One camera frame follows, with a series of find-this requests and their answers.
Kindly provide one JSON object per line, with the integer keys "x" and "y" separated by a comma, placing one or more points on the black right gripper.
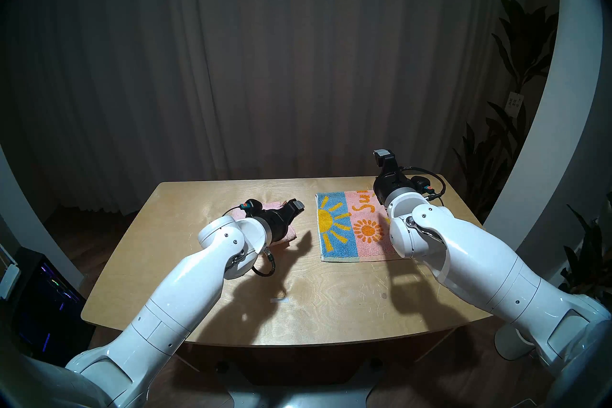
{"x": 389, "y": 184}

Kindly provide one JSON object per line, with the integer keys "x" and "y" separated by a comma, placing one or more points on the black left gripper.
{"x": 277, "y": 225}

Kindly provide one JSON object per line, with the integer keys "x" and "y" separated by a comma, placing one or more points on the plain pink towel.
{"x": 290, "y": 236}

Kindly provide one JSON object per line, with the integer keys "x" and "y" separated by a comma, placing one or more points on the sun and flower print towel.
{"x": 344, "y": 230}

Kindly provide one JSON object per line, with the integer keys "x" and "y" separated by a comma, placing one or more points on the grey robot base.
{"x": 296, "y": 400}

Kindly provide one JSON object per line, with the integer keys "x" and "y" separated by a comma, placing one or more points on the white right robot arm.
{"x": 478, "y": 263}

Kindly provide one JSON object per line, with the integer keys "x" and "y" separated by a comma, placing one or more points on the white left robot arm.
{"x": 191, "y": 292}

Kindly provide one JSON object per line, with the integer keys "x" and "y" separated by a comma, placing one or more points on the white tape strip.
{"x": 279, "y": 300}

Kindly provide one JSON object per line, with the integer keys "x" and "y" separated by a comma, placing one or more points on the tall dark leafy plant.
{"x": 497, "y": 163}

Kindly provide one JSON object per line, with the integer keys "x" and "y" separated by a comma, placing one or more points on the white paper plant tag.
{"x": 514, "y": 104}

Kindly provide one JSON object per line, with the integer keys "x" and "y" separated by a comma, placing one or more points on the grey pleated curtain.
{"x": 287, "y": 53}

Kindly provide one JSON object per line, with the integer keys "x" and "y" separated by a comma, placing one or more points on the white round plant pot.
{"x": 509, "y": 347}

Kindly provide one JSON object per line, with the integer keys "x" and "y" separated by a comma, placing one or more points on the dark plant in white pot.
{"x": 590, "y": 259}

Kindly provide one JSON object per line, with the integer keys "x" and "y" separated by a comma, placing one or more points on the black computer tower with lights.
{"x": 48, "y": 311}

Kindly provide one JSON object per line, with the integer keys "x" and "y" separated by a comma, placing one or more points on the small white box device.
{"x": 8, "y": 282}

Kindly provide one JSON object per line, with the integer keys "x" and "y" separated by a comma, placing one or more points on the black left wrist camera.
{"x": 252, "y": 208}

